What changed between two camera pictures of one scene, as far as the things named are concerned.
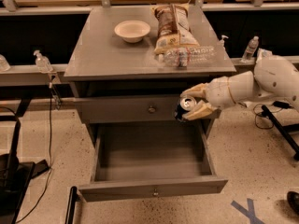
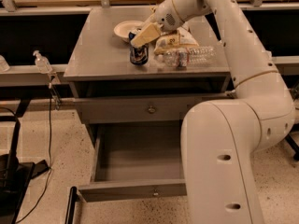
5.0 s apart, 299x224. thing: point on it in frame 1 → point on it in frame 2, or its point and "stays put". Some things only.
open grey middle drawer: [151, 160] stays put
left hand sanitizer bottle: [42, 63] stays put
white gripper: [218, 93] → [163, 16]
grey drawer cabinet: [125, 96] stays put
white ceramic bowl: [132, 31] stays put
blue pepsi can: [185, 105] → [138, 55]
